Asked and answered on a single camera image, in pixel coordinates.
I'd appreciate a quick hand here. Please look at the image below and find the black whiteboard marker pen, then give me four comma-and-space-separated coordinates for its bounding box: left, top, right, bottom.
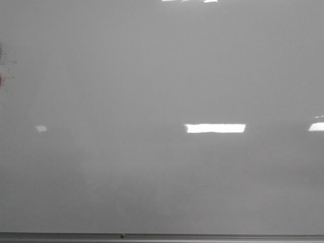
0, 45, 3, 88

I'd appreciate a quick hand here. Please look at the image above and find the white glossy whiteboard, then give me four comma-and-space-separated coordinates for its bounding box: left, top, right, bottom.
1, 1, 323, 234

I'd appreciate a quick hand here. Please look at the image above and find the grey aluminium whiteboard frame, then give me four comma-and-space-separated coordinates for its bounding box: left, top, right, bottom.
1, 232, 323, 242

